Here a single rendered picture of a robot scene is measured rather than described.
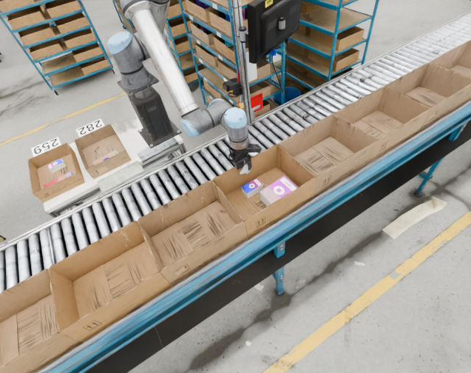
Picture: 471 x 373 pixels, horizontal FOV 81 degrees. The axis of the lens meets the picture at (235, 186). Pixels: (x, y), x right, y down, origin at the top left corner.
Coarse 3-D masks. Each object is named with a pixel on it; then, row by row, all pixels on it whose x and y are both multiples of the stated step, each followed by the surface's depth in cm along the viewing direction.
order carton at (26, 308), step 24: (24, 288) 114; (48, 288) 121; (0, 312) 115; (24, 312) 120; (48, 312) 118; (0, 336) 114; (24, 336) 114; (48, 336) 112; (0, 360) 108; (24, 360) 96; (48, 360) 104
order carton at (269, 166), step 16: (256, 160) 142; (272, 160) 149; (288, 160) 140; (224, 176) 136; (240, 176) 143; (256, 176) 150; (272, 176) 150; (288, 176) 149; (304, 176) 134; (224, 192) 144; (240, 192) 146; (304, 192) 129; (240, 208) 140; (256, 208) 138; (272, 208) 122; (288, 208) 130; (256, 224) 124
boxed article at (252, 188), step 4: (256, 180) 144; (248, 184) 143; (252, 184) 143; (256, 184) 142; (260, 184) 142; (244, 188) 142; (248, 188) 142; (252, 188) 141; (256, 188) 141; (260, 188) 143; (244, 192) 143; (248, 192) 140; (252, 192) 142; (256, 192) 144; (248, 196) 142
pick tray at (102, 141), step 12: (96, 132) 207; (108, 132) 212; (84, 144) 208; (96, 144) 209; (108, 144) 207; (120, 144) 206; (84, 156) 202; (96, 156) 200; (120, 156) 187; (96, 168) 183; (108, 168) 188
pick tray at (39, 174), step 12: (36, 156) 195; (48, 156) 200; (60, 156) 204; (72, 156) 192; (36, 168) 200; (72, 168) 196; (36, 180) 189; (48, 180) 191; (72, 180) 180; (36, 192) 172; (48, 192) 176; (60, 192) 181
